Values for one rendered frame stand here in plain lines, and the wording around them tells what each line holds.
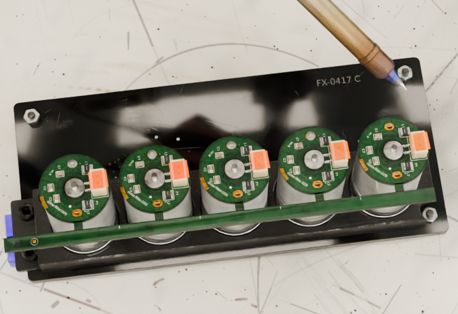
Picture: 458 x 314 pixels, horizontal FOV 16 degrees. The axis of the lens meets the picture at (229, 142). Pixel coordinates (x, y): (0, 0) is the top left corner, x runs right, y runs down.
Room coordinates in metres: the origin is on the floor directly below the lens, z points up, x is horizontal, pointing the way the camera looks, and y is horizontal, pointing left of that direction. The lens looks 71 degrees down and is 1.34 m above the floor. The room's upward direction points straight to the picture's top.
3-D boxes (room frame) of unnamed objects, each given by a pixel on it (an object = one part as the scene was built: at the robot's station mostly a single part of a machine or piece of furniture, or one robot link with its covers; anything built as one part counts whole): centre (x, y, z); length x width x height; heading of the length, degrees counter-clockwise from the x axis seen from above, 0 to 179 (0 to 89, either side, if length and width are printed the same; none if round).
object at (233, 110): (0.19, 0.00, 0.76); 0.16 x 0.07 x 0.01; 97
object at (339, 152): (0.17, -0.04, 0.82); 0.01 x 0.01 x 0.01; 7
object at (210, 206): (0.17, 0.00, 0.79); 0.02 x 0.02 x 0.05
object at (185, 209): (0.17, 0.03, 0.79); 0.02 x 0.02 x 0.05
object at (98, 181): (0.16, 0.05, 0.82); 0.01 x 0.01 x 0.01; 7
